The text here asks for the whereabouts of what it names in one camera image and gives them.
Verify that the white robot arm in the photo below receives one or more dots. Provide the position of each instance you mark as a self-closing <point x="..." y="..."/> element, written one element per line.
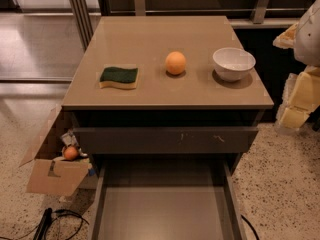
<point x="307" y="40"/>

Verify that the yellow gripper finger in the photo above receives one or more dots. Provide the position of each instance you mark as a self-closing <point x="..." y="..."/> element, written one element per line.
<point x="300" y="98"/>
<point x="286" y="39"/>

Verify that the white ceramic bowl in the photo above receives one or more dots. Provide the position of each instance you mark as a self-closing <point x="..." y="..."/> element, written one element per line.
<point x="232" y="64"/>

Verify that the crumpled packaging in box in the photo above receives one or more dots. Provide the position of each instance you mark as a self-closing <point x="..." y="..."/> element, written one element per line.
<point x="69" y="139"/>

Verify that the black power strip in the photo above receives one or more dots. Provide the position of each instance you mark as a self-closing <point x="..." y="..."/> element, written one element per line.
<point x="44" y="224"/>

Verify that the small orange in box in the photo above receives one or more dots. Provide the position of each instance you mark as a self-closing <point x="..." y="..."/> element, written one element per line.
<point x="71" y="153"/>

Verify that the grey drawer cabinet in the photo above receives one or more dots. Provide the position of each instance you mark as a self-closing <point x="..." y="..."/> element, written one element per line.
<point x="198" y="97"/>

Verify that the orange fruit on table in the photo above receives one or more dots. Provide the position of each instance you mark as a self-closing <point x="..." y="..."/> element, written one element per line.
<point x="175" y="63"/>

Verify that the grey open middle drawer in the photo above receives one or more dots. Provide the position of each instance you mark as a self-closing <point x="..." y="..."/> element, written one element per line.
<point x="165" y="200"/>

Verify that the open cardboard box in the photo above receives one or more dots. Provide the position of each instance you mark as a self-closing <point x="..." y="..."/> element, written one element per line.
<point x="51" y="173"/>

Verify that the green and yellow sponge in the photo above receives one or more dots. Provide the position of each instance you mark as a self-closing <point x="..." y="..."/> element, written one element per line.
<point x="121" y="78"/>

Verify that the grey top drawer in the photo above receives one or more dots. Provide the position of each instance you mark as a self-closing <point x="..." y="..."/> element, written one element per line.
<point x="165" y="140"/>

